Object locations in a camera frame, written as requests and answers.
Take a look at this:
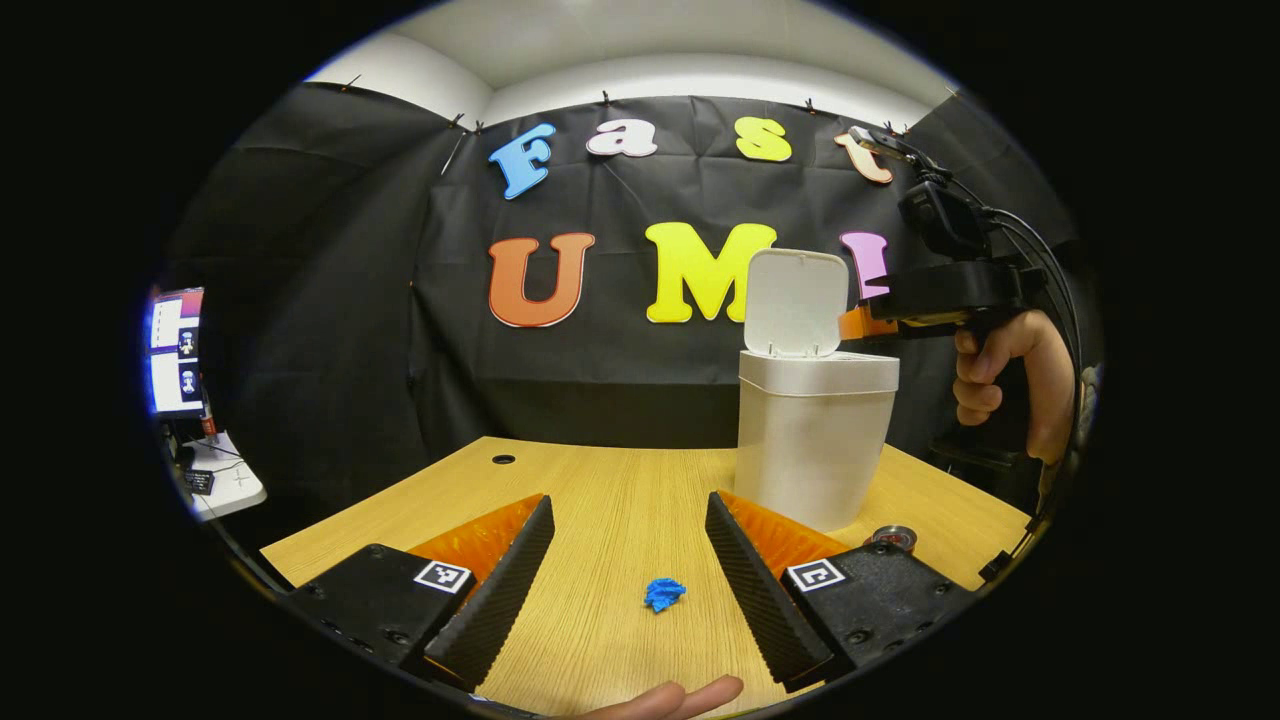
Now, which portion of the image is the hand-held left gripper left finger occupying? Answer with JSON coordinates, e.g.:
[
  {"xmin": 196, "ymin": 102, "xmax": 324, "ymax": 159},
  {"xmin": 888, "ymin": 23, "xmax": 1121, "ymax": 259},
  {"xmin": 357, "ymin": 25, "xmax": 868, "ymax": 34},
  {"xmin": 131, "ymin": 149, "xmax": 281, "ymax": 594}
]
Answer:
[{"xmin": 283, "ymin": 495, "xmax": 557, "ymax": 693}]

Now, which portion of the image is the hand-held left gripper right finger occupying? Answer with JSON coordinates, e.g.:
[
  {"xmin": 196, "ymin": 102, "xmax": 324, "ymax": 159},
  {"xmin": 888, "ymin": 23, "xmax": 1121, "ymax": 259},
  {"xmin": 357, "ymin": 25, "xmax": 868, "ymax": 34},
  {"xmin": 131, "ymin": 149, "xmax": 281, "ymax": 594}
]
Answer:
[{"xmin": 705, "ymin": 490, "xmax": 979, "ymax": 693}]

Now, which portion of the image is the white desktop garbage bin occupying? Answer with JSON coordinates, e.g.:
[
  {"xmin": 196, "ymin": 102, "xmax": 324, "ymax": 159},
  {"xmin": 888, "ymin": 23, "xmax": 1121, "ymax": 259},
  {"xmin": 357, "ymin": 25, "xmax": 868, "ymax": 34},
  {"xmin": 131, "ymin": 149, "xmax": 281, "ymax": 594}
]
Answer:
[{"xmin": 735, "ymin": 248, "xmax": 901, "ymax": 534}]

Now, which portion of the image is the wooden desktop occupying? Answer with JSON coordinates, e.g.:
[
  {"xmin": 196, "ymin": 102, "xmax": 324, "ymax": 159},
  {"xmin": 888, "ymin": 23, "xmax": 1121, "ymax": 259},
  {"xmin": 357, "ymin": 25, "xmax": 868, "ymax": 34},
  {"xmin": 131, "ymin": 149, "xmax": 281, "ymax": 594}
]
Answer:
[{"xmin": 260, "ymin": 436, "xmax": 1033, "ymax": 716}]

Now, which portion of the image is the white side table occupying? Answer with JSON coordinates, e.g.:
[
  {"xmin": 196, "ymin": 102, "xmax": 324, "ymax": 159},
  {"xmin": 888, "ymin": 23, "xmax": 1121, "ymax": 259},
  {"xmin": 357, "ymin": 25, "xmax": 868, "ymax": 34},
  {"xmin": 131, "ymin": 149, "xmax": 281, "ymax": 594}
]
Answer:
[{"xmin": 180, "ymin": 430, "xmax": 268, "ymax": 522}]

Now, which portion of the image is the black backdrop cloth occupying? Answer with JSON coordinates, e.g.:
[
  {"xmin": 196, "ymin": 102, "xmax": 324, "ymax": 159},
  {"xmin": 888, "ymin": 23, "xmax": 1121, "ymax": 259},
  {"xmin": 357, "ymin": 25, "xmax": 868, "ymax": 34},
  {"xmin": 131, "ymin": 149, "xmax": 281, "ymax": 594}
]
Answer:
[{"xmin": 165, "ymin": 80, "xmax": 1101, "ymax": 521}]

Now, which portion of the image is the computer monitor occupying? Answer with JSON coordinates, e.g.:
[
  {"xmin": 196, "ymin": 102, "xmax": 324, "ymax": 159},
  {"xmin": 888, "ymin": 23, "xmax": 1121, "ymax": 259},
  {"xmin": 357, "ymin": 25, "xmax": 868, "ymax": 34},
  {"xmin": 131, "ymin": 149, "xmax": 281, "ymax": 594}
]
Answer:
[{"xmin": 148, "ymin": 288, "xmax": 206, "ymax": 416}]

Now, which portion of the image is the black cable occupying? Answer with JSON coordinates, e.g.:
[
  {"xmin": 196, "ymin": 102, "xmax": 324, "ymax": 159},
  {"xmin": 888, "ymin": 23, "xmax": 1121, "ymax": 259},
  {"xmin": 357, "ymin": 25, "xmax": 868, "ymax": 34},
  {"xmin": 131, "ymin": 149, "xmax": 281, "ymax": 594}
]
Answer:
[{"xmin": 930, "ymin": 160, "xmax": 1087, "ymax": 586}]

